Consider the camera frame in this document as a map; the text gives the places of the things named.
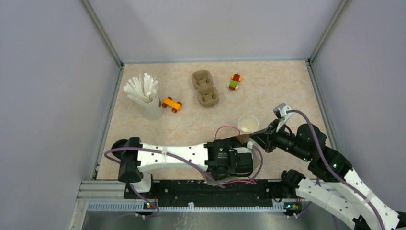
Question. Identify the stack of paper cups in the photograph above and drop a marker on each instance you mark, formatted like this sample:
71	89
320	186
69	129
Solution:
248	123

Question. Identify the brown cardboard cup carrier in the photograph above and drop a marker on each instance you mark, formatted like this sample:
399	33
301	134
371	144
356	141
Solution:
202	81

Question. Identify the stack of black lids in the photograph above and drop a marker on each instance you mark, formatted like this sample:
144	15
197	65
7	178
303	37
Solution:
118	144

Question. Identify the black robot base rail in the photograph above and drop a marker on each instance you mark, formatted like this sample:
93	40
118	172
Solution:
262	188

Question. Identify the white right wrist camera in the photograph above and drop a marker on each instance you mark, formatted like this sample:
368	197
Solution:
281	113

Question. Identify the yellow toy brick car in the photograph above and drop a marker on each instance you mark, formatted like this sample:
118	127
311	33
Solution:
168	102

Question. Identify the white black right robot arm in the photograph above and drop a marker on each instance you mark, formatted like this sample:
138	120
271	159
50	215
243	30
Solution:
356	205

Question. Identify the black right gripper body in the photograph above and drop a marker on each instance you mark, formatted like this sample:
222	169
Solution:
283	139

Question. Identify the red green toy brick car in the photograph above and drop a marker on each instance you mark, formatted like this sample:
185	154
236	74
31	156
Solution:
235	80

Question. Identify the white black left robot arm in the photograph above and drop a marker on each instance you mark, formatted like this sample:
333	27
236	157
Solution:
139	158

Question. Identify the kraft pink paper bag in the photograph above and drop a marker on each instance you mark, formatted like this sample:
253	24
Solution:
242	138

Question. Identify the white straw holder cup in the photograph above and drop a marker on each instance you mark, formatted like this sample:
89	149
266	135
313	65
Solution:
152	110

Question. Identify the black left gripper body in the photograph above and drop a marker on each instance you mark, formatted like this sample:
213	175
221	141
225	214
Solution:
231	172

